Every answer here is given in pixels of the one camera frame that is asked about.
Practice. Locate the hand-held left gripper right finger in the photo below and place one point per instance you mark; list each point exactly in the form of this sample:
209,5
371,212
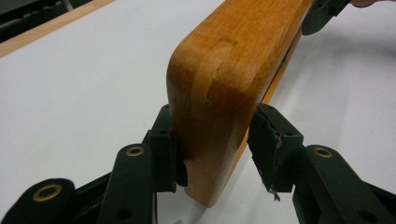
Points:
277,155

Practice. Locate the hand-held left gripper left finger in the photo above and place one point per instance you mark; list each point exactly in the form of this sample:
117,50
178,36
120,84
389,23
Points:
163,161

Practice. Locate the wooden frame tray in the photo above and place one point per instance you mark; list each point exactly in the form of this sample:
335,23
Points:
218,93

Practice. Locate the dark equipment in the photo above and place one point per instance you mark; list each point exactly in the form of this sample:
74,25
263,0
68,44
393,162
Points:
28,15

